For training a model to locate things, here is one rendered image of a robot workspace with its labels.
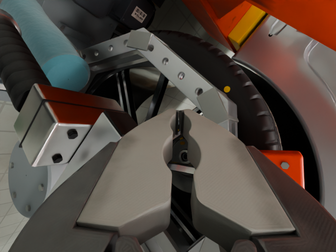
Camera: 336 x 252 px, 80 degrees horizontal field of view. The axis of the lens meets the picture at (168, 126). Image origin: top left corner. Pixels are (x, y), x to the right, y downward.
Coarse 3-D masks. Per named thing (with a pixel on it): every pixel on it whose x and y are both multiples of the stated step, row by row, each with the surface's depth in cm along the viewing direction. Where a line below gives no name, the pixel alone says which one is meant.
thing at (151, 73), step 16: (144, 64) 49; (112, 80) 58; (128, 80) 56; (144, 80) 63; (160, 80) 49; (112, 96) 65; (128, 96) 54; (144, 96) 75; (160, 96) 50; (128, 112) 54; (176, 208) 47; (176, 224) 68; (192, 224) 43; (192, 240) 43
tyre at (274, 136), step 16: (160, 32) 47; (176, 32) 45; (176, 48) 45; (192, 48) 43; (208, 48) 41; (192, 64) 42; (208, 64) 40; (224, 64) 39; (96, 80) 58; (208, 80) 40; (224, 80) 39; (240, 80) 37; (240, 96) 37; (256, 96) 37; (240, 112) 37; (256, 112) 36; (240, 128) 37; (256, 128) 35; (272, 128) 38; (256, 144) 35; (272, 144) 35
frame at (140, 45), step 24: (96, 48) 46; (120, 48) 42; (144, 48) 38; (168, 48) 36; (96, 72) 54; (168, 72) 36; (192, 72) 33; (192, 96) 33; (216, 96) 31; (216, 120) 30
